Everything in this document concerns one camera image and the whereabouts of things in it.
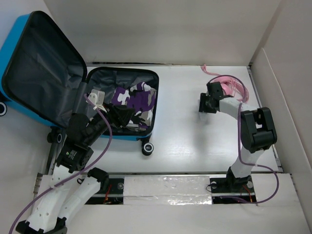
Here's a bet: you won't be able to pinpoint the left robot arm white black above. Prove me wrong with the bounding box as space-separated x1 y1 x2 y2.
13 104 135 234

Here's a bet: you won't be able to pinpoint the purple camouflage clothing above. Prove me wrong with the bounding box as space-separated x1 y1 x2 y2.
111 82 157 131

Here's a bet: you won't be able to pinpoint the metal base rail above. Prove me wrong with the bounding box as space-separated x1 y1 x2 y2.
86 175 256 205

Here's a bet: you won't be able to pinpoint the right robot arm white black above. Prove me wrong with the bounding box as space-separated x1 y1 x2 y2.
199 82 277 194

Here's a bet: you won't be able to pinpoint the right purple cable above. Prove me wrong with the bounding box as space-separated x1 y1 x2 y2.
208 74 280 205

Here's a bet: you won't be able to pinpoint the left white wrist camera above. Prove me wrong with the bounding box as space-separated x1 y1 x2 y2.
88 89 106 111

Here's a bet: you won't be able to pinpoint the blue kids suitcase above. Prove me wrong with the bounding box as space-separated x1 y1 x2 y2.
0 11 159 156

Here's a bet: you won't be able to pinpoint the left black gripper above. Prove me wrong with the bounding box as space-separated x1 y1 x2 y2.
86 101 135 145

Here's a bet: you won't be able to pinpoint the silver tape strip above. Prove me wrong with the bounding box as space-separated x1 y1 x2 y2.
123 175 212 205

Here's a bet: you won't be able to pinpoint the pink headphones with cable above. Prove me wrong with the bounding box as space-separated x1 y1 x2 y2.
200 64 250 103

